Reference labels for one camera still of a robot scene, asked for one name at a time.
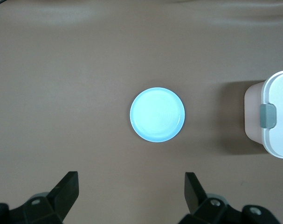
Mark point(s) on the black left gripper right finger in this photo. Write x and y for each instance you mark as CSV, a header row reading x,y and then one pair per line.
x,y
193,196

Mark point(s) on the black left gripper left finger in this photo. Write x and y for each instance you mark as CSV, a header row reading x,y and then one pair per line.
x,y
62,198

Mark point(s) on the white lidded box grey latches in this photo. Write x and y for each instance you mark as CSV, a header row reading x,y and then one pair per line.
x,y
278,98

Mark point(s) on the light blue round plate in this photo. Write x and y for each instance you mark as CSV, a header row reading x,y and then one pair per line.
x,y
157,114

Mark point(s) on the brown table cover sheet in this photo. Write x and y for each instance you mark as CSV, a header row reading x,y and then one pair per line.
x,y
62,93

